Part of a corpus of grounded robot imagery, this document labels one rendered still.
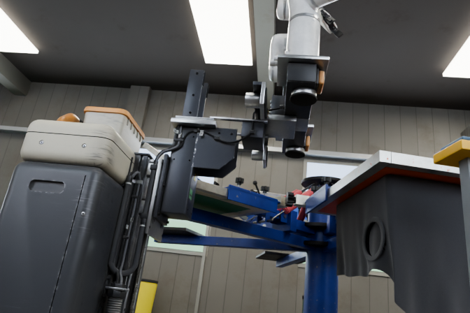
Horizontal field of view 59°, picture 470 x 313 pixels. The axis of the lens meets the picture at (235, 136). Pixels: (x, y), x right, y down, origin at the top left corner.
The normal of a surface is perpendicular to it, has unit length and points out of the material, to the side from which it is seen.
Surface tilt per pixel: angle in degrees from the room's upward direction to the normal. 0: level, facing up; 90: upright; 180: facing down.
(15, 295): 90
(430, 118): 90
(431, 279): 95
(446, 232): 92
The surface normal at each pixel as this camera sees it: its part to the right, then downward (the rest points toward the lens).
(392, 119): -0.08, -0.39
